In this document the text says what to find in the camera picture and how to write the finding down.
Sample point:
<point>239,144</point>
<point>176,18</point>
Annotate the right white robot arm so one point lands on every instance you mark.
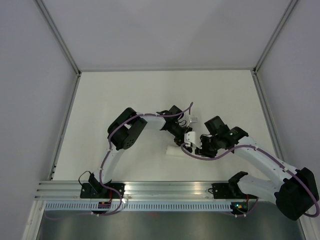
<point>294,191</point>

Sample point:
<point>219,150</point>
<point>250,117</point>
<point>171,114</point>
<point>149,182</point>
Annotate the front aluminium rail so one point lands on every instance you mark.
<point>134,190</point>

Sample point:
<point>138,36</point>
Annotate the white cloth napkin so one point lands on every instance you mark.
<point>175,151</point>

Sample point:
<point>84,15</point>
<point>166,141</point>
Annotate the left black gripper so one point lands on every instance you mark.
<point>180,138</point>

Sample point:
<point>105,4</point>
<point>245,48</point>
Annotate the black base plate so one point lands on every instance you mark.
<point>114,191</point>
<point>221,190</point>

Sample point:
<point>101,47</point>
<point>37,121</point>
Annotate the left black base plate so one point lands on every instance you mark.
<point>114,191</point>

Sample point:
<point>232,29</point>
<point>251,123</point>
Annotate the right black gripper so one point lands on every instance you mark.
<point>203,151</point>

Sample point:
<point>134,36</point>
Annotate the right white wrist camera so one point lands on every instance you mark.
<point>191,139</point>

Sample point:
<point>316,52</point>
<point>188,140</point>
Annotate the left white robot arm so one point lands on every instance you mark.
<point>128,126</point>

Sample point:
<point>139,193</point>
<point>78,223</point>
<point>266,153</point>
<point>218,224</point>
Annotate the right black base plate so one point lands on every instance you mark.
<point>221,190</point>

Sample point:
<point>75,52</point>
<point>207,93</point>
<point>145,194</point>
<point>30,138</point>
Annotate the white slotted cable duct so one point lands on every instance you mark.
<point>145,206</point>

